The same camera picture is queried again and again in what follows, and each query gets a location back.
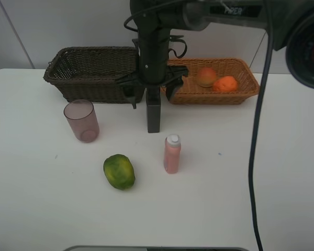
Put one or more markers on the light orange wicker basket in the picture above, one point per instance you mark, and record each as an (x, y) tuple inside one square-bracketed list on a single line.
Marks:
[(192, 94)]

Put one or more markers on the pink bottle white cap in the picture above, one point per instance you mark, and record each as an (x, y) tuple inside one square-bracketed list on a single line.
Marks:
[(172, 153)]

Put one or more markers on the orange tangerine fruit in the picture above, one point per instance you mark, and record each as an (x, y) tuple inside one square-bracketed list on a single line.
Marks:
[(225, 84)]

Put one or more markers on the dark green rectangular bottle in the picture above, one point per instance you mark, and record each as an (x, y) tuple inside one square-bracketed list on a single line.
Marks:
[(153, 102)]

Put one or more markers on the green mango fruit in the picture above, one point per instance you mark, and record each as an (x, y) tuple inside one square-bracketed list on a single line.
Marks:
[(119, 172)]

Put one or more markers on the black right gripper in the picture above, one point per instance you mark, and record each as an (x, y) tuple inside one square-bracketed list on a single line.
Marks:
[(152, 69)]

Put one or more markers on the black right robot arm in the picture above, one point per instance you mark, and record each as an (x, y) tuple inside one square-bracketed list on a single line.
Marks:
[(289, 25)]

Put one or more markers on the red yellow peach fruit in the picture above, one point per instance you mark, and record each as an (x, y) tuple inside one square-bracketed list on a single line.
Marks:
[(206, 77)]

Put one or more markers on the translucent pink plastic cup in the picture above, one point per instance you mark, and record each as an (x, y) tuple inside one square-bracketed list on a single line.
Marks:
[(82, 119)]

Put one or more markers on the dark brown wicker basket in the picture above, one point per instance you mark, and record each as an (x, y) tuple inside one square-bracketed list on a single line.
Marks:
[(91, 72)]

